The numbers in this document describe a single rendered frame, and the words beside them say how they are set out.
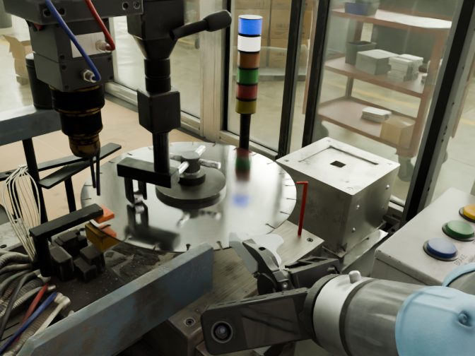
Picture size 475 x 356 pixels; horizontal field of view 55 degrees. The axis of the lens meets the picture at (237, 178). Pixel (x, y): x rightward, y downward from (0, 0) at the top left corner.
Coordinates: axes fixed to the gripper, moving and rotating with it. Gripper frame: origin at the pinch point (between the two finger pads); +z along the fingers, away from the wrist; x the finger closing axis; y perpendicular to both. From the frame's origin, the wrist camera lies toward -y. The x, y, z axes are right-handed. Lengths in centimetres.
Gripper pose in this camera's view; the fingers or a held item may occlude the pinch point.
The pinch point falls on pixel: (236, 290)
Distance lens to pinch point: 61.4
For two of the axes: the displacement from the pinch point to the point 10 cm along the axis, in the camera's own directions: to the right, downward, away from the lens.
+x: -1.9, -9.8, 0.2
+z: -4.1, 0.9, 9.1
